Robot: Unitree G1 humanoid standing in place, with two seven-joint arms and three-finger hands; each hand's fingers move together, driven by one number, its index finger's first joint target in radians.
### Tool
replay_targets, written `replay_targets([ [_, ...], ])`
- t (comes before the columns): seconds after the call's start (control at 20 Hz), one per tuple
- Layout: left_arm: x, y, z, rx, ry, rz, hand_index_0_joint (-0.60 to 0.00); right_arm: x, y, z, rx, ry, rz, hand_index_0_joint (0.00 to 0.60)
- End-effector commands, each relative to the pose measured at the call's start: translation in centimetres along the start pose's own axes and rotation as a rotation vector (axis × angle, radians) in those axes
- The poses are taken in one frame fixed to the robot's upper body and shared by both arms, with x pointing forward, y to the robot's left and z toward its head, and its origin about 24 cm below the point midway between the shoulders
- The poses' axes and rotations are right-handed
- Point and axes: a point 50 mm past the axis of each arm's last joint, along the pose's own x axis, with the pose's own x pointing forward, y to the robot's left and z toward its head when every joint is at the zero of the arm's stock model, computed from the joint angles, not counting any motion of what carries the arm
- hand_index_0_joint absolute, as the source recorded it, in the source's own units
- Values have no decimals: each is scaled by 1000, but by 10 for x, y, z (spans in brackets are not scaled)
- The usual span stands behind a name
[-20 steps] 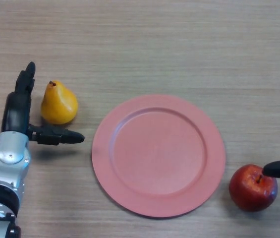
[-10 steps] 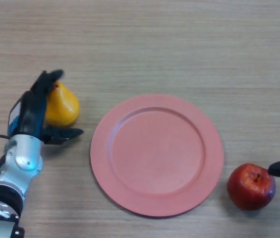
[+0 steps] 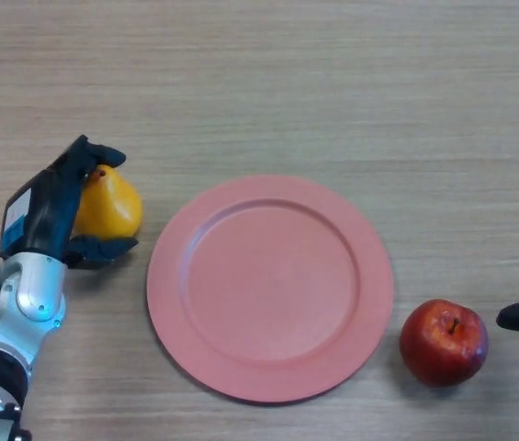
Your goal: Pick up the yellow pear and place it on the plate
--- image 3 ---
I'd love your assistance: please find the red apple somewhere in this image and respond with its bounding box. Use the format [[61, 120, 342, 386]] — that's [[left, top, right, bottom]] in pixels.
[[398, 299, 490, 388]]

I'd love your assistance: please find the yellow pear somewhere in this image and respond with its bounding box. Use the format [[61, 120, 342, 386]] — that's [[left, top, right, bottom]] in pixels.
[[73, 164, 144, 241]]

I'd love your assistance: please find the pink round plate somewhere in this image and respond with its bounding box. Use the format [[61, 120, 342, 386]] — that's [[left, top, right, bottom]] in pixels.
[[145, 174, 395, 405]]

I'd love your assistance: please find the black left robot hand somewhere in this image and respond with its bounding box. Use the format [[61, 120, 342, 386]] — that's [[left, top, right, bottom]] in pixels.
[[0, 134, 140, 271]]

